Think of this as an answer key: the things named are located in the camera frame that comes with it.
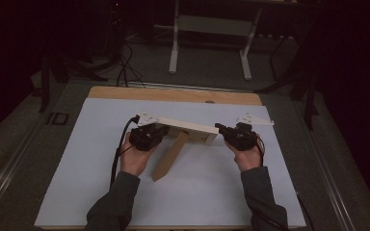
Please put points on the black metal stand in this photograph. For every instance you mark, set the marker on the black metal stand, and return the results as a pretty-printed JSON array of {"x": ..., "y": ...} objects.
[
  {"x": 46, "y": 80},
  {"x": 309, "y": 102}
]

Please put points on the metal floor rail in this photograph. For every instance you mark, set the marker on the metal floor rail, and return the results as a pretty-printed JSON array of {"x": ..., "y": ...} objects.
[
  {"x": 330, "y": 179},
  {"x": 9, "y": 170}
]

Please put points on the person's left hand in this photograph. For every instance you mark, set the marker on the person's left hand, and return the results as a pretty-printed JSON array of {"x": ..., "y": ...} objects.
[{"x": 135, "y": 160}]

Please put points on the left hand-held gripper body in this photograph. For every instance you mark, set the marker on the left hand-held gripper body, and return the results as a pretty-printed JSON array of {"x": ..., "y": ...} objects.
[{"x": 143, "y": 139}]

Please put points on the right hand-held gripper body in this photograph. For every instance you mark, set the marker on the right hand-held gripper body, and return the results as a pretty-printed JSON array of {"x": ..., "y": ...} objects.
[{"x": 242, "y": 138}]

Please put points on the person's right hand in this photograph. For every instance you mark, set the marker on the person's right hand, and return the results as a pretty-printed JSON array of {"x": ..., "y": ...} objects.
[{"x": 249, "y": 159}]

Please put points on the wooden photo frame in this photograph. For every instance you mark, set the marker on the wooden photo frame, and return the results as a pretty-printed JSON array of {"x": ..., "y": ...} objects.
[{"x": 189, "y": 126}]

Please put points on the black floor socket plate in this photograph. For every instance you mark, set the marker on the black floor socket plate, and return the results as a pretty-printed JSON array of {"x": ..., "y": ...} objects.
[{"x": 58, "y": 118}]

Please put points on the white-legged desk frame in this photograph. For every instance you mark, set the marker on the white-legged desk frame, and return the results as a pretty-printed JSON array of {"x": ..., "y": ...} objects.
[{"x": 212, "y": 25}]

